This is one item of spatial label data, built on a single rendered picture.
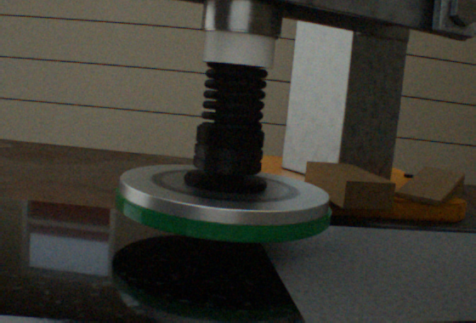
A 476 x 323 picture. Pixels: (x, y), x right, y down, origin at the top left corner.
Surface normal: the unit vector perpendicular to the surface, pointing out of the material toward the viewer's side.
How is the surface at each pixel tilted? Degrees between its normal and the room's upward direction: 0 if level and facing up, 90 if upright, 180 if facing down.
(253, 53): 90
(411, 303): 0
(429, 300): 0
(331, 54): 90
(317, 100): 90
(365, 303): 0
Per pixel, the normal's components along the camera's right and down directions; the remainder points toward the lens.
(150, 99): 0.04, 0.14
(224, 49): -0.36, 0.08
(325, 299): 0.11, -0.99
